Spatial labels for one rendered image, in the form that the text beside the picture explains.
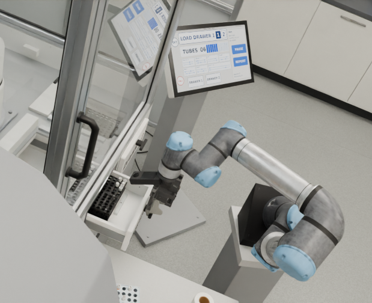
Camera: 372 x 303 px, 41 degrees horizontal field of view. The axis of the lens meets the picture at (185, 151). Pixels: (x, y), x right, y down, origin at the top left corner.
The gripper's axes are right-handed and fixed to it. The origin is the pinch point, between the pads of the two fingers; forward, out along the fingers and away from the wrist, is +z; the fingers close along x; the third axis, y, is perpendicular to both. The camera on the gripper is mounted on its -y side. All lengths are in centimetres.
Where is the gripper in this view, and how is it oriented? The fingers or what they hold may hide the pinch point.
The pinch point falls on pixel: (148, 208)
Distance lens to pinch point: 179.0
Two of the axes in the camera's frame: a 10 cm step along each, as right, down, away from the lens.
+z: -2.9, 7.2, 6.3
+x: 2.6, -5.7, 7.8
